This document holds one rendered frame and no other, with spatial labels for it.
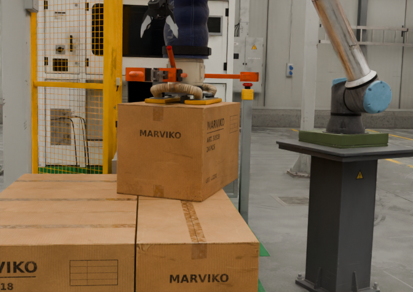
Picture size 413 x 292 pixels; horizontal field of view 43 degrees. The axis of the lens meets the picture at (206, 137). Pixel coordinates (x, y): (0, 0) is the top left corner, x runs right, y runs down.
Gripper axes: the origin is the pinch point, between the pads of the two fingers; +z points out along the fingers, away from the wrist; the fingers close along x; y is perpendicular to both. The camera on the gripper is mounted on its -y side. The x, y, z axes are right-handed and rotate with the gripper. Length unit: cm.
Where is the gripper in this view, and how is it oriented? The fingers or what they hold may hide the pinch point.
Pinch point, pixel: (158, 38)
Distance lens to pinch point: 216.5
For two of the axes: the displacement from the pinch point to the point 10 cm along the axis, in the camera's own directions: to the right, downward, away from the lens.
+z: -0.3, 9.9, 1.1
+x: -9.7, -0.5, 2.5
